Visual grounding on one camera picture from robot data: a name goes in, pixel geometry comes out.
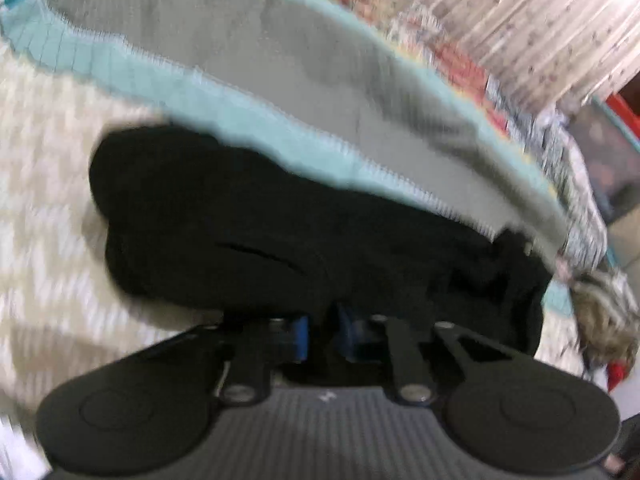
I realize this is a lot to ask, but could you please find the red patchwork quilt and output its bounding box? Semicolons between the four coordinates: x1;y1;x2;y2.
333;0;608;272

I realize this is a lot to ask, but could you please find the crumpled patterned clothes pile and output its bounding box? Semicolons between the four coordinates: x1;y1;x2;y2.
570;269;639;373

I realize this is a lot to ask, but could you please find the beige chevron bedsheet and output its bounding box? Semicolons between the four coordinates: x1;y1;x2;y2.
1;46;212;479

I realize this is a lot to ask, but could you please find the grey and teal blanket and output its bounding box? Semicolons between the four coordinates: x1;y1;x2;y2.
1;0;567;280

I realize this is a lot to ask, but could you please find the black pant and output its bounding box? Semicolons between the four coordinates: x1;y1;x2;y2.
89;125;550;355

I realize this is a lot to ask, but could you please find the beige floral curtain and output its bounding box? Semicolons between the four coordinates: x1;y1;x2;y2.
398;0;639;112

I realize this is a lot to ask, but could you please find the clear plastic storage bin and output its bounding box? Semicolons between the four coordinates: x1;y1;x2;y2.
568;100;639;224

